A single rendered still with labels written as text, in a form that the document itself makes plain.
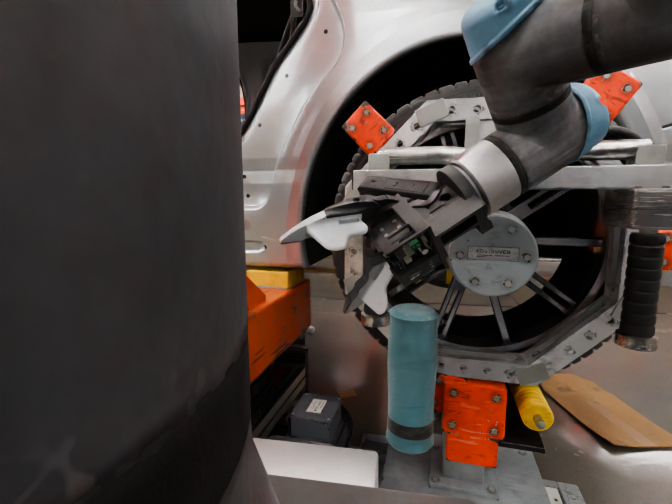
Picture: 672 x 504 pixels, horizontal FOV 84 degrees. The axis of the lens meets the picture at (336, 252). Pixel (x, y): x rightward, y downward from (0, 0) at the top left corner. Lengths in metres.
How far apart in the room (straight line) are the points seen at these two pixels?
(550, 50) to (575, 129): 0.10
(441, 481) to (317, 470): 0.88
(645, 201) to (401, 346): 0.40
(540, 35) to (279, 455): 0.38
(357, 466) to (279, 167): 0.89
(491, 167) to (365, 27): 0.72
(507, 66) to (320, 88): 0.71
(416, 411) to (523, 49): 0.57
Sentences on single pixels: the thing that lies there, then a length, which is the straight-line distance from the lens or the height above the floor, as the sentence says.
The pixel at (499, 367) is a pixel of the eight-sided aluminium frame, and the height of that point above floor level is 0.61.
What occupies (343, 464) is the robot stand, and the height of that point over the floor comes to 0.77.
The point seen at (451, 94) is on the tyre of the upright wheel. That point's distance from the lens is 0.87.
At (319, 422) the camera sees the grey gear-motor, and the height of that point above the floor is 0.42.
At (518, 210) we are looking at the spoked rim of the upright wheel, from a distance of 0.88.
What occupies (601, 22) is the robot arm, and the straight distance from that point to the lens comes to 0.38.
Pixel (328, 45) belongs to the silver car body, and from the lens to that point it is 1.11.
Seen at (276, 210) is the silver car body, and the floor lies 0.90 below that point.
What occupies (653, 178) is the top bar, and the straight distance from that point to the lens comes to 0.62.
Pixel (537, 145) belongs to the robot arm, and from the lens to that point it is 0.44.
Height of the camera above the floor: 0.94
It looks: 8 degrees down
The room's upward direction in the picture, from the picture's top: straight up
